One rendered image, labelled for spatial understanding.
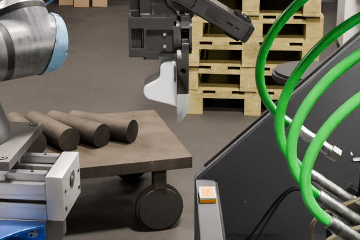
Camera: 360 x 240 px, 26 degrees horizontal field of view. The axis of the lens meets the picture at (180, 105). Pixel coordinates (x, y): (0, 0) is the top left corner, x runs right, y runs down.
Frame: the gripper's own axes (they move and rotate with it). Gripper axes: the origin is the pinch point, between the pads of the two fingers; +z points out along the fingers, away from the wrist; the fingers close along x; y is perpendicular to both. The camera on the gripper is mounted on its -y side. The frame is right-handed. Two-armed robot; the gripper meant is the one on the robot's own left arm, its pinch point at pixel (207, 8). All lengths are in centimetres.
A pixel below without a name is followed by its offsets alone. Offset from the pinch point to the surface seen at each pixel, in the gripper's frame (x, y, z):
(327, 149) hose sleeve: 5.7, -0.5, 29.4
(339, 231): 29.0, 3.0, 35.9
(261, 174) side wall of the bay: -27.3, 15.6, 28.4
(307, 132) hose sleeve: 6.8, 0.2, 25.4
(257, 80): 10.1, 0.3, 14.6
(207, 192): -16.1, 23.6, 23.7
